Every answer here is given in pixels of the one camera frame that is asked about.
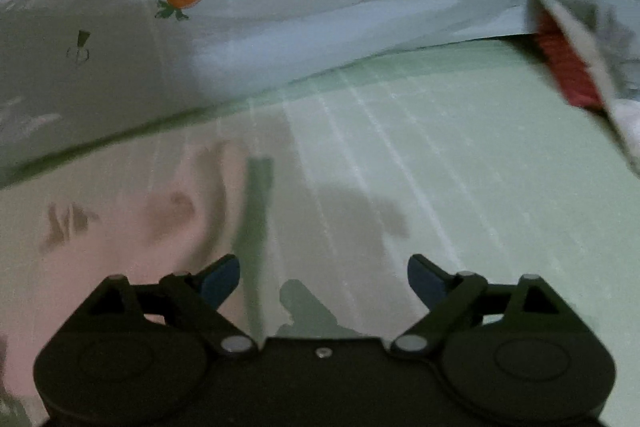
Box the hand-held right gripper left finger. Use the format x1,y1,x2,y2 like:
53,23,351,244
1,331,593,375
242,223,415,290
85,253,260,358

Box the red and white cloth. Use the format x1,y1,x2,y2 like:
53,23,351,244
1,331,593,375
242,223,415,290
527,0,640,180

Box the beige pants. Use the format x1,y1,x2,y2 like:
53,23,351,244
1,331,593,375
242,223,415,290
0,139,301,427

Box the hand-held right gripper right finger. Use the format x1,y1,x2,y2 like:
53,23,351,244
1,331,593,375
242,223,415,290
390,253,568,360

